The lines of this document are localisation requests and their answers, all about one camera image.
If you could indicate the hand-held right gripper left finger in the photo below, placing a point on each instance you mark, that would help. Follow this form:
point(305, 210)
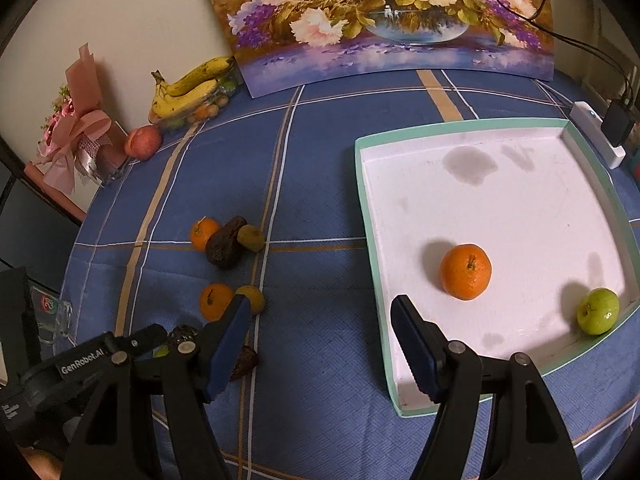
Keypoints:
point(227, 345)

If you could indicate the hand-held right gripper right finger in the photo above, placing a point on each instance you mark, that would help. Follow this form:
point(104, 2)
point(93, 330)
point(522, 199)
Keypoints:
point(415, 347)

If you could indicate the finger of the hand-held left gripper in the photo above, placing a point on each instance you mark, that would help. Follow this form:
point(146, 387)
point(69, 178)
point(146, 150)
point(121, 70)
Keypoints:
point(80, 360)

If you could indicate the large dark brown fruit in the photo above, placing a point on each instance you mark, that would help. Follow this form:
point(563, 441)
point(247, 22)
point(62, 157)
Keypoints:
point(246, 362)

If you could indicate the round dark brown fruit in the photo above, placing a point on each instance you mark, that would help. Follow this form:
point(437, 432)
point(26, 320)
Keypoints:
point(182, 334)

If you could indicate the small yellow-green fruit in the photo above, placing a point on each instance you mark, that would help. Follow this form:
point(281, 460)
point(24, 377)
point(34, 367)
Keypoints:
point(256, 300)
point(251, 237)

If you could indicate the orange tangerine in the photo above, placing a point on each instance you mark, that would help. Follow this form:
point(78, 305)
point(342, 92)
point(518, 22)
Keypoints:
point(215, 301)
point(466, 271)
point(205, 234)

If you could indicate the white tray with teal rim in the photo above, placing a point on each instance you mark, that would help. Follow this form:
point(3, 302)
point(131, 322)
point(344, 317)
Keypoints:
point(525, 210)

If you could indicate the green apple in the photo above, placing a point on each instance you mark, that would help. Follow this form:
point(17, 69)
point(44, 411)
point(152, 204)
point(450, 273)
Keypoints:
point(597, 311)

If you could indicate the glass mug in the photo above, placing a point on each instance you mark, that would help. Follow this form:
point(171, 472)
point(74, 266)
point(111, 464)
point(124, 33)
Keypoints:
point(50, 315)

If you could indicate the dark brown avocado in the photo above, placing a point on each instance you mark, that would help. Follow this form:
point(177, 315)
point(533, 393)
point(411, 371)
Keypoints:
point(226, 249)

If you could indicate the blue checked tablecloth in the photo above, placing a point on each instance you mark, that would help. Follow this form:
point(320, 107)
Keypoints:
point(325, 160)

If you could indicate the red apple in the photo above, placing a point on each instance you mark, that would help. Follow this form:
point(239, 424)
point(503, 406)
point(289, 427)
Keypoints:
point(142, 142)

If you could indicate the pink wrapped bouquet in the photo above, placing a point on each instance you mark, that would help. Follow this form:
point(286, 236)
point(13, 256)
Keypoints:
point(75, 130)

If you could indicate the clear plastic fruit container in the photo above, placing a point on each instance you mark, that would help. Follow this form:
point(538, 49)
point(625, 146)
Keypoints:
point(212, 110)

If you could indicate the yellow banana bunch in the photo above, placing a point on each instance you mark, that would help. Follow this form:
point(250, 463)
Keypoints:
point(185, 97)

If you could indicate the white power strip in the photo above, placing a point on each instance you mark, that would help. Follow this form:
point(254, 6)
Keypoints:
point(592, 130)

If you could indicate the black charger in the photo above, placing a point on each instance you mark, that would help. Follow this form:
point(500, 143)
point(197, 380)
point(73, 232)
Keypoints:
point(619, 122)

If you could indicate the flower painting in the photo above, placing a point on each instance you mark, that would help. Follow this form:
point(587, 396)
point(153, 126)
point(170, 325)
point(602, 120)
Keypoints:
point(375, 20)

